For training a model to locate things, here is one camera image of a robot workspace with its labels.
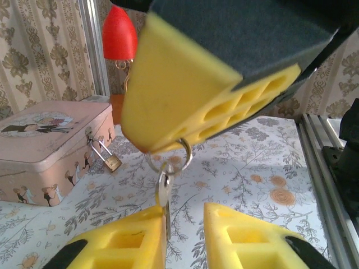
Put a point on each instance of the small brass padlock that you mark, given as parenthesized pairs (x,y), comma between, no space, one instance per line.
(113,164)

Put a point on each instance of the pink cartoon tin box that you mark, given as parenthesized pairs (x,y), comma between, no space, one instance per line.
(42,157)

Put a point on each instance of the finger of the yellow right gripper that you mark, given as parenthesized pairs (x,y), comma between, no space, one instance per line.
(280,99)
(182,84)

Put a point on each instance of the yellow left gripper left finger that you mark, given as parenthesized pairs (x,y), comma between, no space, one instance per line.
(126,252)

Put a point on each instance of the aluminium frame corner post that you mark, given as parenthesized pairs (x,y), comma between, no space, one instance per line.
(94,56)

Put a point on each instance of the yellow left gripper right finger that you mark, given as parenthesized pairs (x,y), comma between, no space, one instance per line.
(238,252)

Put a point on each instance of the long aluminium mounting rail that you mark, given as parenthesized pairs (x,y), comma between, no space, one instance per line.
(314,157)

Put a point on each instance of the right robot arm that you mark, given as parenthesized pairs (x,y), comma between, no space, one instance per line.
(352,173)

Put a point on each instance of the red wine glass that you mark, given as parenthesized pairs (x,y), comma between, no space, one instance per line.
(119,36)

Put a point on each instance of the silver key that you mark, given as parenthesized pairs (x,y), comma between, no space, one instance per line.
(162,190)

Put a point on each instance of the floral patterned table cover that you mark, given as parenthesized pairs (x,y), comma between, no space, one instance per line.
(252,168)

